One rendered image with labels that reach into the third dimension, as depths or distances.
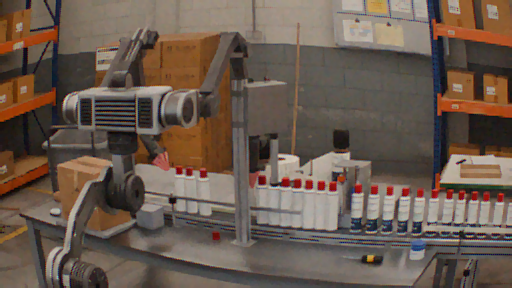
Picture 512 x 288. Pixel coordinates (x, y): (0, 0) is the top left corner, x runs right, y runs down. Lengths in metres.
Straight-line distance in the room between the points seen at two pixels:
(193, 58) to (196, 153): 0.79
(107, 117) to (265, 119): 0.68
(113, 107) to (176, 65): 3.92
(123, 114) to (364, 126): 5.18
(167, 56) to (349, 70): 1.91
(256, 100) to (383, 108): 4.66
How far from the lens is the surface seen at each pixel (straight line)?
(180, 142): 6.91
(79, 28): 9.17
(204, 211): 3.59
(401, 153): 7.85
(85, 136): 6.44
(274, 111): 3.25
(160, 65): 6.88
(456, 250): 3.16
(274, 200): 3.41
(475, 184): 4.37
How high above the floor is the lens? 1.93
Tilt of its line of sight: 12 degrees down
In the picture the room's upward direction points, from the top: 1 degrees counter-clockwise
